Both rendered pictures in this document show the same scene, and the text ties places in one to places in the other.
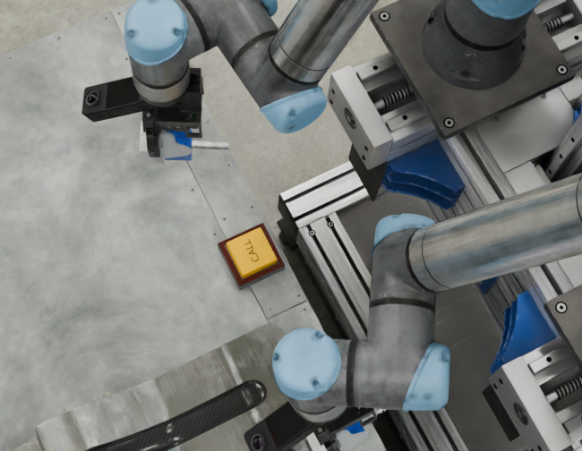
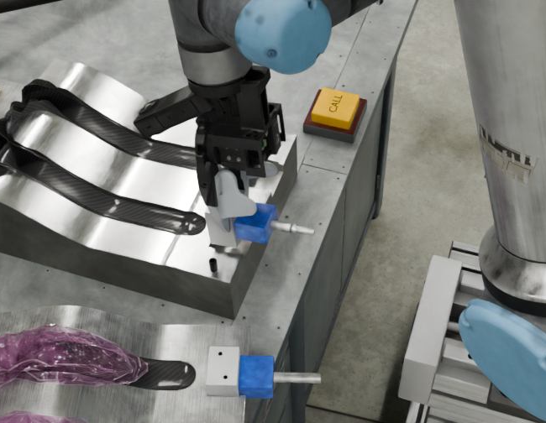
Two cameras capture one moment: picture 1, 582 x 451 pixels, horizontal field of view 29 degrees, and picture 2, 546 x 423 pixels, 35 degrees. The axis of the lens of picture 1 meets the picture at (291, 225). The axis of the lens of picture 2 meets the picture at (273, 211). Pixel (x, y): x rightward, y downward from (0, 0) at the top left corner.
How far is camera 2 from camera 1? 0.98 m
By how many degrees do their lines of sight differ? 31
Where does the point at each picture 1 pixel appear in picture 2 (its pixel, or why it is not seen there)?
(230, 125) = (471, 210)
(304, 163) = not seen: hidden behind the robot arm
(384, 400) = (224, 11)
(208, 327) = not seen: hidden behind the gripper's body
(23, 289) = (164, 34)
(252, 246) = (339, 101)
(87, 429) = (81, 82)
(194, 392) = (183, 134)
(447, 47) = not seen: outside the picture
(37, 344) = (134, 66)
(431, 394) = (264, 18)
